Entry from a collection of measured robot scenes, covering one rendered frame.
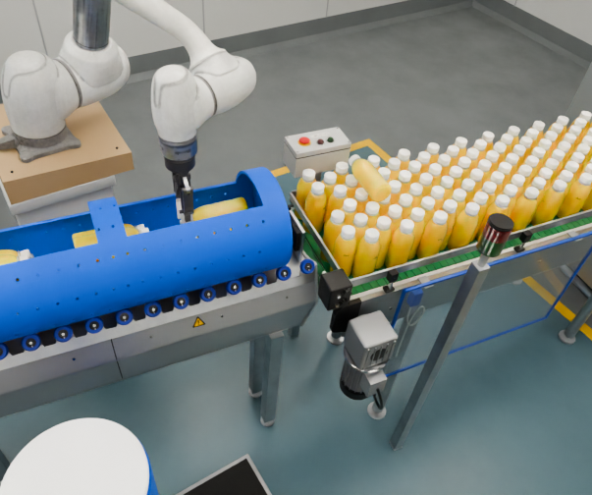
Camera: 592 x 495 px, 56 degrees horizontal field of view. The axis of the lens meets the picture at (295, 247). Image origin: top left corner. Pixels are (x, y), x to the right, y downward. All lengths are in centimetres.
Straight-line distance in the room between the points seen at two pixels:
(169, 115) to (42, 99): 57
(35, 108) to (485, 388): 210
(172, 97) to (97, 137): 70
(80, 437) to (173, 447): 113
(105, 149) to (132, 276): 61
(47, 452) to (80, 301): 33
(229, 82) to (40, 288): 63
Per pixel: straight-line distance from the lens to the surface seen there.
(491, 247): 147
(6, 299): 136
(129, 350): 157
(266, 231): 140
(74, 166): 181
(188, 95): 126
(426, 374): 194
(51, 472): 125
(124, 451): 124
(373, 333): 162
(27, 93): 174
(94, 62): 179
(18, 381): 159
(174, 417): 242
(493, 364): 278
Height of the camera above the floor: 215
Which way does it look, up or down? 46 degrees down
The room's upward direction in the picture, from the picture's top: 6 degrees clockwise
